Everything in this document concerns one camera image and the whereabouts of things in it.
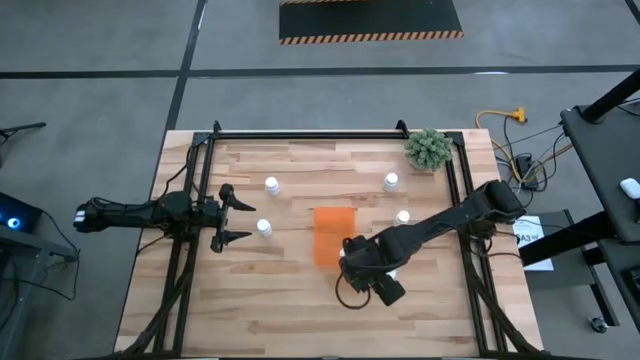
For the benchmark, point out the grey side table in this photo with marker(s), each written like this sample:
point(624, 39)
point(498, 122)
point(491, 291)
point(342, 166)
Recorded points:
point(30, 280)

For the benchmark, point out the black caster wheel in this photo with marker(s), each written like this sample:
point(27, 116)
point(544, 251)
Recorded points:
point(598, 324)

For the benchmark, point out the black hazard-striped floor mat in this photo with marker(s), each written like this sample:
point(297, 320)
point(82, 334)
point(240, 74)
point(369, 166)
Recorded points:
point(370, 17)

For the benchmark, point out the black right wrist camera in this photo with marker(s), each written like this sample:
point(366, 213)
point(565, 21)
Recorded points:
point(390, 290)

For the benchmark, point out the black aluminium table frame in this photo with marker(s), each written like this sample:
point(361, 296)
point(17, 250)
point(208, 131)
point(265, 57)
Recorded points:
point(310, 135)

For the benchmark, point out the green potted artificial plant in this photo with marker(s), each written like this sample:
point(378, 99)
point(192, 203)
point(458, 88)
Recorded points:
point(428, 149)

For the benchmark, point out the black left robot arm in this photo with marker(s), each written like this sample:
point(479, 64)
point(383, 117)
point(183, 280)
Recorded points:
point(125, 212)

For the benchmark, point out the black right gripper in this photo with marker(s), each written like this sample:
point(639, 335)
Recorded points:
point(362, 262)

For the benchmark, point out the black desk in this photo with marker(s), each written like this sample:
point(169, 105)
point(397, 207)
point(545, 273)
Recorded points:
point(605, 165)

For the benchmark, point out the orange translucent plastic basket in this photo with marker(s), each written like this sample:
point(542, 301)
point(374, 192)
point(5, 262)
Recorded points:
point(330, 230)

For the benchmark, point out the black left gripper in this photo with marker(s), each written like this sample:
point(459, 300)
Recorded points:
point(223, 220)

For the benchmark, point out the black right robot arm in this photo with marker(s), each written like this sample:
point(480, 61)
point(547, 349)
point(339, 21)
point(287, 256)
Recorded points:
point(450, 215)

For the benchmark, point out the white computer mouse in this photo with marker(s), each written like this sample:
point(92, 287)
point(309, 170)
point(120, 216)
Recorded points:
point(631, 188)

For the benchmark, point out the black stand leg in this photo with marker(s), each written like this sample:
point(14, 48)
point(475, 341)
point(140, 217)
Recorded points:
point(22, 129)

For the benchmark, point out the black power strip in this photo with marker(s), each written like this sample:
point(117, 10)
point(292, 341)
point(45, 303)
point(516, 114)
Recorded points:
point(526, 167)

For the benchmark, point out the black computer with blue light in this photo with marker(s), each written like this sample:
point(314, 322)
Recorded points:
point(15, 212)

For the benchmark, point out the black vertical post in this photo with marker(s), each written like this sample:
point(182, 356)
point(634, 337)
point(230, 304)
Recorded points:
point(612, 97)

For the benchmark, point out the white paper sheet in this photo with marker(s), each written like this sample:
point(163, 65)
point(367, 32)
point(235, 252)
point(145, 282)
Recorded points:
point(535, 240)

